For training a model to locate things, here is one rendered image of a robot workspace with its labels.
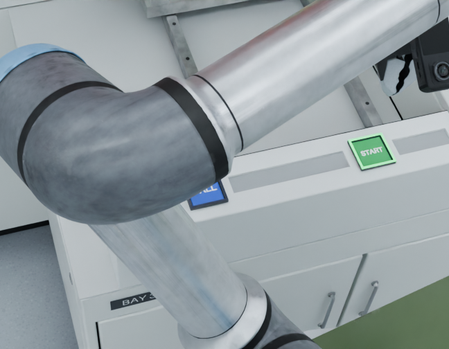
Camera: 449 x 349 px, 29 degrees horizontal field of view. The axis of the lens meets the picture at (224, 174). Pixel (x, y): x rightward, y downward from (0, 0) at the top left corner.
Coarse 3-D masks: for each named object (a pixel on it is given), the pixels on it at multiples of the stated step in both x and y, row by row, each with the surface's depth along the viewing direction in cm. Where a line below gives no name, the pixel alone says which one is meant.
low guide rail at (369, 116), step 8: (304, 0) 165; (312, 0) 163; (352, 80) 152; (360, 80) 152; (352, 88) 152; (360, 88) 151; (352, 96) 152; (360, 96) 150; (368, 96) 150; (360, 104) 150; (368, 104) 149; (360, 112) 150; (368, 112) 148; (376, 112) 148; (368, 120) 148; (376, 120) 147
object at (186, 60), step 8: (168, 16) 158; (176, 16) 159; (168, 24) 157; (176, 24) 157; (168, 32) 159; (176, 32) 156; (176, 40) 155; (184, 40) 155; (176, 48) 155; (184, 48) 154; (184, 56) 153; (192, 56) 153; (184, 64) 152; (192, 64) 152; (184, 72) 153; (192, 72) 151
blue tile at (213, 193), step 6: (216, 186) 123; (204, 192) 123; (210, 192) 123; (216, 192) 123; (192, 198) 122; (198, 198) 122; (204, 198) 122; (210, 198) 122; (216, 198) 122; (222, 198) 122; (192, 204) 122
